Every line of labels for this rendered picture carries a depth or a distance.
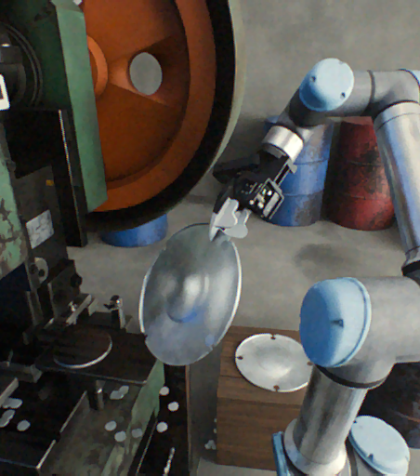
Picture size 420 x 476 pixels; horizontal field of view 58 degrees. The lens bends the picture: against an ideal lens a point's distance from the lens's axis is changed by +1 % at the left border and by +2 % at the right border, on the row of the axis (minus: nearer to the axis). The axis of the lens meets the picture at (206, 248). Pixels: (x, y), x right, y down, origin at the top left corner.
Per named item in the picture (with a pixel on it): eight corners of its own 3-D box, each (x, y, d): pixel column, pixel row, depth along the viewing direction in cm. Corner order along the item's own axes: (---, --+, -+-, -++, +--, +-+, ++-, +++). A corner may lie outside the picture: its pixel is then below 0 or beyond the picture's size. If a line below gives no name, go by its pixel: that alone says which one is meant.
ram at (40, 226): (92, 287, 85) (71, 157, 72) (55, 329, 72) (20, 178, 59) (24, 279, 88) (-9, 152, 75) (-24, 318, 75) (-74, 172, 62)
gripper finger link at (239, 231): (228, 251, 71) (254, 211, 72) (208, 241, 75) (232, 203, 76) (236, 257, 74) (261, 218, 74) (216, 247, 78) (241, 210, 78)
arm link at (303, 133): (308, 71, 71) (294, 92, 80) (276, 118, 71) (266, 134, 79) (342, 95, 72) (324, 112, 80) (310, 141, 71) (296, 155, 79)
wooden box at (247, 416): (311, 393, 170) (321, 332, 154) (325, 477, 136) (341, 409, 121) (223, 385, 174) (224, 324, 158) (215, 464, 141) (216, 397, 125)
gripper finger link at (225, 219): (216, 242, 68) (245, 202, 69) (197, 231, 73) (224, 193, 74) (225, 249, 71) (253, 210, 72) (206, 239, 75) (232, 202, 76)
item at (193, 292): (165, 398, 71) (163, 397, 70) (130, 289, 90) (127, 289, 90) (269, 292, 61) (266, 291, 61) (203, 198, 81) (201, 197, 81)
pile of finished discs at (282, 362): (309, 337, 151) (309, 337, 151) (321, 396, 125) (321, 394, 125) (237, 332, 154) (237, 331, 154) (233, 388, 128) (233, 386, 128)
